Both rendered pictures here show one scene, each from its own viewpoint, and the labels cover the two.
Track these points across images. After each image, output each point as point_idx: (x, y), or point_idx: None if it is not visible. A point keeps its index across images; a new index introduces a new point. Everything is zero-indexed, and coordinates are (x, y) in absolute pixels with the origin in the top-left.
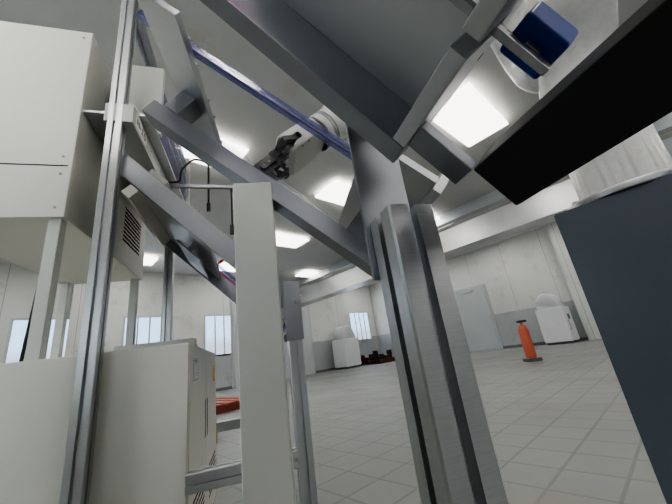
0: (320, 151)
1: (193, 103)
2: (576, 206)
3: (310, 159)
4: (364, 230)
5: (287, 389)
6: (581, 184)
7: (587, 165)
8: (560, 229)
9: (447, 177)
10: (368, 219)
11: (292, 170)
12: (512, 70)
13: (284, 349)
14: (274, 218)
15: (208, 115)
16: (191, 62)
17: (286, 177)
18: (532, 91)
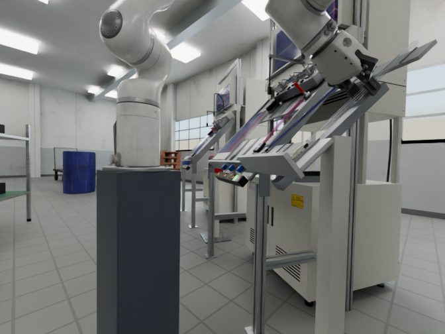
0: (328, 47)
1: (359, 85)
2: (171, 168)
3: (338, 58)
4: (269, 185)
5: (326, 238)
6: (157, 154)
7: (159, 147)
8: (180, 179)
9: (251, 179)
10: (268, 182)
11: (351, 75)
12: (146, 31)
13: (328, 221)
14: (332, 149)
15: (359, 84)
16: (334, 95)
17: (372, 65)
18: (128, 45)
